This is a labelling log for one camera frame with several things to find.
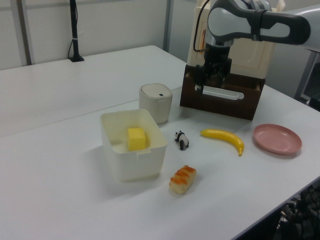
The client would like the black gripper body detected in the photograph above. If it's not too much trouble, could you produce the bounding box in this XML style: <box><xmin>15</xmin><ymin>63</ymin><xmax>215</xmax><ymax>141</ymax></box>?
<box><xmin>203</xmin><ymin>45</ymin><xmax>233</xmax><ymax>76</ymax></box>

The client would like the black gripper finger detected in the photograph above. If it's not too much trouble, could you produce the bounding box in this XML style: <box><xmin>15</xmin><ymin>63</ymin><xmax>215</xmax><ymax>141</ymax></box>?
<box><xmin>193</xmin><ymin>64</ymin><xmax>208</xmax><ymax>85</ymax></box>
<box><xmin>218</xmin><ymin>65</ymin><xmax>231</xmax><ymax>88</ymax></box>

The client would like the cream plastic box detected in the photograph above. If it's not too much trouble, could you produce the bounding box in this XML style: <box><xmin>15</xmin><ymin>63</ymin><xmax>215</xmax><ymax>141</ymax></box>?
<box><xmin>99</xmin><ymin>108</ymin><xmax>168</xmax><ymax>184</ymax></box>

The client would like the brown wooden drawer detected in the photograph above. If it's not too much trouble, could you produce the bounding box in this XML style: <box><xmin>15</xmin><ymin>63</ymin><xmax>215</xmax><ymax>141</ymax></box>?
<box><xmin>179</xmin><ymin>63</ymin><xmax>265</xmax><ymax>122</ymax></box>

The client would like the cream toy kitchen cabinet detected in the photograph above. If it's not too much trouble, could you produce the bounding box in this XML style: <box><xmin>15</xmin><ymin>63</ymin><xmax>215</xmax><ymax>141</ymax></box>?
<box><xmin>186</xmin><ymin>0</ymin><xmax>286</xmax><ymax>80</ymax></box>

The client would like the beige lidded trash can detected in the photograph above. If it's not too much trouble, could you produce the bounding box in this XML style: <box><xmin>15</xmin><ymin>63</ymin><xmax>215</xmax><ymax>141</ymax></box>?
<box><xmin>138</xmin><ymin>83</ymin><xmax>174</xmax><ymax>125</ymax></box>

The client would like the yellow toy banana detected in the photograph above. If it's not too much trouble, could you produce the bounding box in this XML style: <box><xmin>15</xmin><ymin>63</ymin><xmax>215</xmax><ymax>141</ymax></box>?
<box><xmin>199</xmin><ymin>128</ymin><xmax>245</xmax><ymax>157</ymax></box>

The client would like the panda toy figure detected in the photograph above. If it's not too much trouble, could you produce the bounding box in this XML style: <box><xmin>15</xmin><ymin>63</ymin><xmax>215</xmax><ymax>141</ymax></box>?
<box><xmin>174</xmin><ymin>130</ymin><xmax>190</xmax><ymax>152</ymax></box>

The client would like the pink plastic plate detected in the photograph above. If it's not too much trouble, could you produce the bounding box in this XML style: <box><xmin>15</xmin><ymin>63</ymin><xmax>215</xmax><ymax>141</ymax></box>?
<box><xmin>252</xmin><ymin>123</ymin><xmax>303</xmax><ymax>155</ymax></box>

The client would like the yellow foam block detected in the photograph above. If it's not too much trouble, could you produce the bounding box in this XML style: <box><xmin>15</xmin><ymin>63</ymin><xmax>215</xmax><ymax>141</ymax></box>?
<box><xmin>127</xmin><ymin>127</ymin><xmax>147</xmax><ymax>152</ymax></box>

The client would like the orange-topped toy bread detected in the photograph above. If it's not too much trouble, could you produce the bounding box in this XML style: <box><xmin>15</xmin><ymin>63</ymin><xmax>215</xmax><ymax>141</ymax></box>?
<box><xmin>168</xmin><ymin>164</ymin><xmax>198</xmax><ymax>196</ymax></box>

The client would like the black table clamp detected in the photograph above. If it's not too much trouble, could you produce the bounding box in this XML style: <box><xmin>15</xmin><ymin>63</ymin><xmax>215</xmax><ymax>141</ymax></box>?
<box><xmin>68</xmin><ymin>0</ymin><xmax>85</xmax><ymax>63</ymax></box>

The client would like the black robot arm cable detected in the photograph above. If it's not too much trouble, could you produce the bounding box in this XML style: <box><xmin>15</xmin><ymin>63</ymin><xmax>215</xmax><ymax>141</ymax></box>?
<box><xmin>192</xmin><ymin>0</ymin><xmax>213</xmax><ymax>53</ymax></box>

